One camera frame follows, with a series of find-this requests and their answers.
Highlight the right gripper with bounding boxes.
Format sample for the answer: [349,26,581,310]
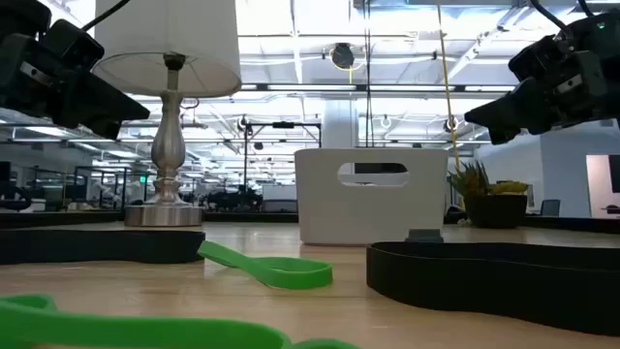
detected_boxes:
[463,47,612,146]

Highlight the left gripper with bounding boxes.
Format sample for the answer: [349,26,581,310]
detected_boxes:
[0,32,152,141]

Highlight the green rubber band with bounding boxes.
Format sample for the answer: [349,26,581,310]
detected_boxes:
[197,239,334,291]
[0,293,362,349]

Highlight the small black rubber band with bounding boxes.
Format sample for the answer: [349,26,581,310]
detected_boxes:
[405,228,445,244]

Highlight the white plastic bin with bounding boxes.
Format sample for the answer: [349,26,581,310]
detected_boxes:
[294,147,450,247]

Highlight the silver table lamp white shade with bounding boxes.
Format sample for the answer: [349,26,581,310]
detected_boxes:
[91,0,243,228]

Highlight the succulent plant in black pot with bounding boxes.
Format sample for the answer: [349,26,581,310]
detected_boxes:
[448,159,530,230]

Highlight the black background machine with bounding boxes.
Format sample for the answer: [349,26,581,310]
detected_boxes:
[0,161,34,213]

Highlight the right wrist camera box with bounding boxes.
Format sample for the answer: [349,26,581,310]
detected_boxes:
[507,34,566,82]

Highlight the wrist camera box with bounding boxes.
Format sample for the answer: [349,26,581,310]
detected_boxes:
[38,18,106,72]
[507,34,566,82]

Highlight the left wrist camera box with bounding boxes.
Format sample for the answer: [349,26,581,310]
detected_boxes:
[38,18,106,72]

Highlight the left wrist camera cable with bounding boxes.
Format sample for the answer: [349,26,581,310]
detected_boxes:
[79,0,132,33]

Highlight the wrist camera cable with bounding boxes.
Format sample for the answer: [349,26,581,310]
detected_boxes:
[79,0,132,33]
[529,0,575,41]

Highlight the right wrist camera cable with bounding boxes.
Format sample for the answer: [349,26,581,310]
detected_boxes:
[529,0,575,41]

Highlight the black aluminium table frame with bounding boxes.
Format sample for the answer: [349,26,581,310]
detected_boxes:
[0,210,620,235]

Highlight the yellow hanging cord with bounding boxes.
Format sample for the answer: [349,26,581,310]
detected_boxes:
[434,0,462,174]

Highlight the dark wall screen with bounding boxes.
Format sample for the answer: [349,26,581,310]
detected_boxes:
[607,154,620,194]

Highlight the black hanging cable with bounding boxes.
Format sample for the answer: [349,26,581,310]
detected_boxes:
[362,0,374,148]

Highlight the black background frame stand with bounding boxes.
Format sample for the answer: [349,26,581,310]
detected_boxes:
[243,120,324,195]

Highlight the black ceiling cable reel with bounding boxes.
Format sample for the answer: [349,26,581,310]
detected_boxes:
[330,42,357,71]

